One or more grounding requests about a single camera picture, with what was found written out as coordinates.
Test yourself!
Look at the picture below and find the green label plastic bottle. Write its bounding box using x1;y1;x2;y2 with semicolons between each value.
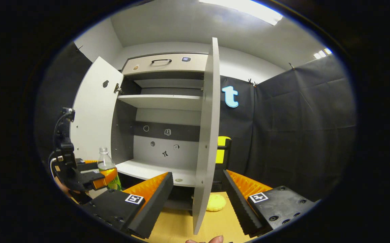
97;147;122;191

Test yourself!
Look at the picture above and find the yellow round sponge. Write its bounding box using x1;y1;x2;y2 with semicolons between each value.
206;194;227;212

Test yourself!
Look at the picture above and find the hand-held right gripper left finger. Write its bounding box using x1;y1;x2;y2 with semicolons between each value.
80;171;174;239

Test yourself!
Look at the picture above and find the white cabinet shelf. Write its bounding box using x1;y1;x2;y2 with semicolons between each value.
116;159;197;188
117;94;203;112

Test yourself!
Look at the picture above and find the long ceiling light panel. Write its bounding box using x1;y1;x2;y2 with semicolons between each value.
198;0;283;26

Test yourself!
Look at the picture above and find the small ceiling light panel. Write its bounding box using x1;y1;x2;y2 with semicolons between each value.
313;48;333;59

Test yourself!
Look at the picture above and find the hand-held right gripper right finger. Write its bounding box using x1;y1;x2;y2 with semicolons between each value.
222;169;320;241

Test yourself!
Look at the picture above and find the white cabinet door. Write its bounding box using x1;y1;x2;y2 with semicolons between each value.
69;56;124;162
192;37;221;235

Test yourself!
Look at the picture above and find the black door handle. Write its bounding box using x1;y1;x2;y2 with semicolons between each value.
215;138;232;184

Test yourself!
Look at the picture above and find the white and grey cabinet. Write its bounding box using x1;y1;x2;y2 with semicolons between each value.
110;52;209;216

